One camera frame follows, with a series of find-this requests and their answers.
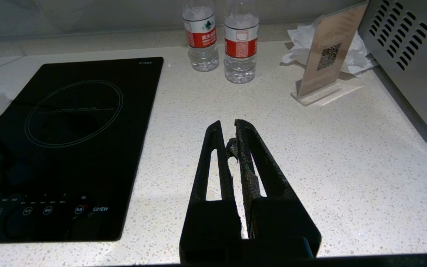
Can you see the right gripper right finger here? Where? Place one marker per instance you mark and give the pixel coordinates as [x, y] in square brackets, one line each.
[280, 218]

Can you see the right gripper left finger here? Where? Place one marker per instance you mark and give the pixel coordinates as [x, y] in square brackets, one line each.
[210, 218]

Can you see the black induction cooktop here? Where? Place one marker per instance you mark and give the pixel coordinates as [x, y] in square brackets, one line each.
[65, 148]

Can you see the acrylic sign stand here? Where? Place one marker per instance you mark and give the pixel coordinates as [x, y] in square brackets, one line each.
[328, 55]

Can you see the clear water bottle red label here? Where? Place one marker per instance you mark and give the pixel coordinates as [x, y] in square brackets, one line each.
[202, 37]
[240, 44]

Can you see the crumpled white tissue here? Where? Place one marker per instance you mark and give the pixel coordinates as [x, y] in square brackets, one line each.
[354, 55]

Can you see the silver microwave oven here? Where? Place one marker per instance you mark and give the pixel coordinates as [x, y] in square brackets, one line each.
[413, 55]

